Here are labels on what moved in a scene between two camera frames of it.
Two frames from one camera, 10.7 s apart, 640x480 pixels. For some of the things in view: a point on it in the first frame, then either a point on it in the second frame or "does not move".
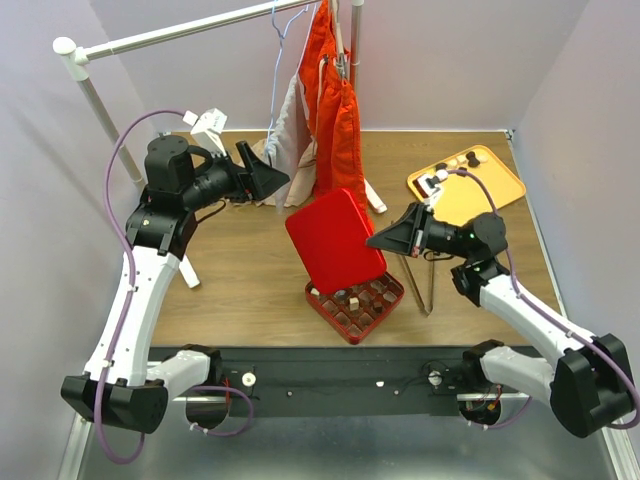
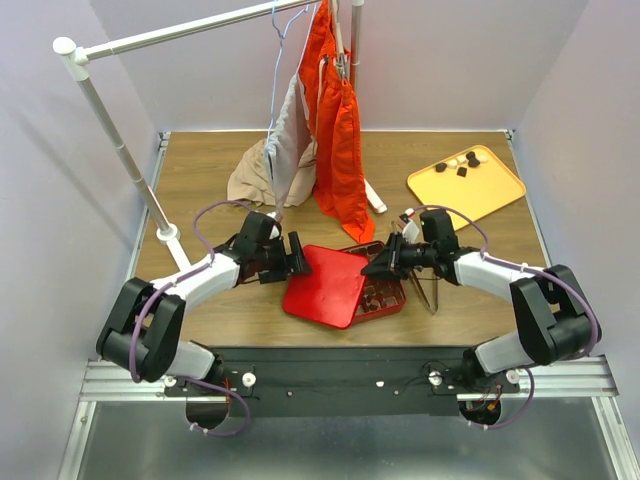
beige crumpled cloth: x=302 y=187 does not move
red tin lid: x=333 y=232 -> x=331 y=293
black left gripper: x=256 y=182 -> x=286 y=266
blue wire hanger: x=281 y=37 does not move
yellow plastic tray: x=464 y=197 does not move
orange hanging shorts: x=334 y=114 does not move
